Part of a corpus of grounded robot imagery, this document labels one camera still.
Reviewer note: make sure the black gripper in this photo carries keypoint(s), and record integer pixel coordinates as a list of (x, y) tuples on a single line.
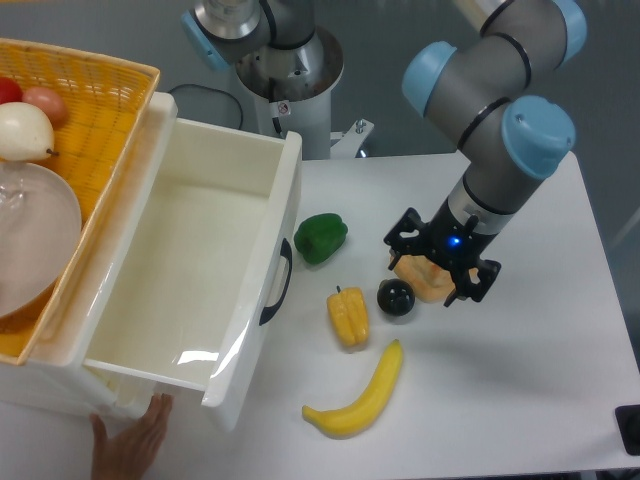
[(452, 245)]

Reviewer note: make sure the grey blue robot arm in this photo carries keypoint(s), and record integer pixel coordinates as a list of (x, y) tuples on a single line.
[(477, 98)]

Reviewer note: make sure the yellow bell pepper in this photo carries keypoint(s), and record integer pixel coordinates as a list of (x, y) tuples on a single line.
[(349, 316)]

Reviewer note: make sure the green bell pepper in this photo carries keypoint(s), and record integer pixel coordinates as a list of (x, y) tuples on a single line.
[(320, 236)]

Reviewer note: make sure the person's hand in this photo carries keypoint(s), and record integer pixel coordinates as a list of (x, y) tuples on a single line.
[(130, 453)]

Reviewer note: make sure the orange bread piece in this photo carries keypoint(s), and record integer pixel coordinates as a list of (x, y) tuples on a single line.
[(425, 278)]

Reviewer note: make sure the black round fruit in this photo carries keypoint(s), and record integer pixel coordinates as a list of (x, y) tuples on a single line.
[(395, 297)]

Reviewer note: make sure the yellow banana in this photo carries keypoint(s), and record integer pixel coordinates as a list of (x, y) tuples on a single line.
[(363, 412)]

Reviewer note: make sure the white plastic drawer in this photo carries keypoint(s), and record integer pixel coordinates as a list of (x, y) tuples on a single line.
[(208, 267)]

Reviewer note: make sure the black device at edge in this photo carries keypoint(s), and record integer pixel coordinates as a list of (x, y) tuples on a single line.
[(628, 420)]

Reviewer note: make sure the yellow woven basket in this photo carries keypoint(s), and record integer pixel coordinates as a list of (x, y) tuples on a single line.
[(106, 98)]

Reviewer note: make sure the white drawer cabinet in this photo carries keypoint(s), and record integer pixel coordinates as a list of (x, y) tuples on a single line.
[(55, 376)]

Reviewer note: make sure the beige plastic bowl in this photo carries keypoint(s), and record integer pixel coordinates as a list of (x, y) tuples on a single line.
[(40, 231)]

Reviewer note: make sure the pink peach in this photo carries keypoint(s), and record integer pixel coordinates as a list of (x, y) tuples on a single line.
[(49, 101)]

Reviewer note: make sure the white pear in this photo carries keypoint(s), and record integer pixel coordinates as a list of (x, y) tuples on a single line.
[(26, 133)]

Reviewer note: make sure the red tomato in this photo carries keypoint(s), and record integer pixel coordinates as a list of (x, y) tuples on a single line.
[(10, 91)]

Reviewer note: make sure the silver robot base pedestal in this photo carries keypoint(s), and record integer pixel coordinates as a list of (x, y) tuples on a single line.
[(292, 91)]

